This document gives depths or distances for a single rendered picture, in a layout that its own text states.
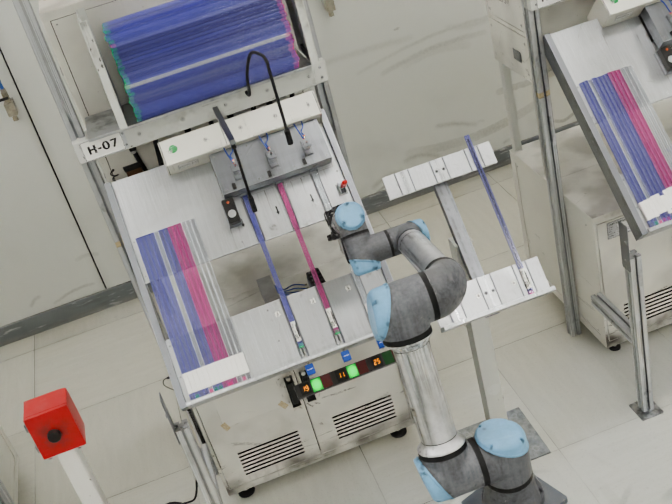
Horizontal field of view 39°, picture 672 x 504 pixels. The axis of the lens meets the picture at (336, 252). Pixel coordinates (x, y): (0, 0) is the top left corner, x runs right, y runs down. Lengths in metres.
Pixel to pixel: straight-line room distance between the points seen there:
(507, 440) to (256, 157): 1.14
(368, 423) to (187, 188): 1.06
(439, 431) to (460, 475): 0.11
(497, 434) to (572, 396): 1.26
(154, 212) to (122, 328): 1.78
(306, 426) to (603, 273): 1.15
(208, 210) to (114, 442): 1.38
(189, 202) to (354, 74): 1.85
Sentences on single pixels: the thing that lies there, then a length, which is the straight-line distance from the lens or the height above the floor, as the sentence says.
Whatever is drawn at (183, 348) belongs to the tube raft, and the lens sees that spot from 2.75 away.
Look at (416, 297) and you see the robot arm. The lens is 2.09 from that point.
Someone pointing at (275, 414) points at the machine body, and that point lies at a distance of 3.21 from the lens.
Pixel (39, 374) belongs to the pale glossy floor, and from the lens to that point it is 4.54.
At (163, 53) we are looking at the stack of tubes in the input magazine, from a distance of 2.76.
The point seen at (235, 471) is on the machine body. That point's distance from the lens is 3.33.
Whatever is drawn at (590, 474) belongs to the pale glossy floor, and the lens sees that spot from 3.24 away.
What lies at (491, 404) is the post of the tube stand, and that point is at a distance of 3.21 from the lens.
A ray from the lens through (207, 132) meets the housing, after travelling 2.85.
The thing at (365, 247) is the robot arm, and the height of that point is 1.07.
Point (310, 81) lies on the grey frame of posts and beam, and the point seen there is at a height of 1.33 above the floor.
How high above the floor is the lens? 2.34
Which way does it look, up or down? 31 degrees down
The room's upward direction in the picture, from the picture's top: 16 degrees counter-clockwise
